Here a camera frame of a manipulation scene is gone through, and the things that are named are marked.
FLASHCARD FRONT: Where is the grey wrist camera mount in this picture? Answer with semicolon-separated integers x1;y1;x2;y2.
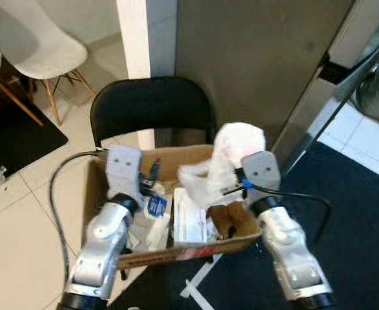
104;145;145;200
240;152;282;194

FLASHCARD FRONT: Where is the blue label white packet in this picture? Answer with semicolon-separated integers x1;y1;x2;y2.
143;192;172;223

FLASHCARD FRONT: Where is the white plastic bag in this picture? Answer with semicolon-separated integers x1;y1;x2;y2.
176;121;267;209

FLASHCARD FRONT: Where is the grey white wrapper scrap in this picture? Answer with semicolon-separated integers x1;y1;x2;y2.
128;213;172;253

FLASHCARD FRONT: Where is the brown paper scrap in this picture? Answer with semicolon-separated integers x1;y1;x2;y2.
209;201;258;241

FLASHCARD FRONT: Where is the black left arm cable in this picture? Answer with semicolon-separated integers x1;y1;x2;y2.
49;150;109;285

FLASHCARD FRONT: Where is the black floor mat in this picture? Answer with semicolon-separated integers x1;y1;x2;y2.
0;58;68;188

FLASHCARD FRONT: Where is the black folding chair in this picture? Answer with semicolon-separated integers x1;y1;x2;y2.
90;76;217;150

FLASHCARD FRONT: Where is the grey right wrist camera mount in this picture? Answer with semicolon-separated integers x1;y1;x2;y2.
240;152;282;194

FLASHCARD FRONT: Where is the silver metal door frame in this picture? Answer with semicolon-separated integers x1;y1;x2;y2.
270;0;379;175

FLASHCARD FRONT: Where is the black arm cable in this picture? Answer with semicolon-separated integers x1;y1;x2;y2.
49;150;109;285
244;183;332;246

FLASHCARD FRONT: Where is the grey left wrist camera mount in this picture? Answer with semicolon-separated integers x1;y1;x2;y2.
104;145;145;200

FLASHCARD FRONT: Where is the brown cardboard rubbish box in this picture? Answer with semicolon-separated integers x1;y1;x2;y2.
81;143;262;271

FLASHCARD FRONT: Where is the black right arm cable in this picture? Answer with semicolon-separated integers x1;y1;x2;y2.
244;183;332;246

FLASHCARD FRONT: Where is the white paper carton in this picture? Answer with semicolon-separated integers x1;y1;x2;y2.
174;187;219;245

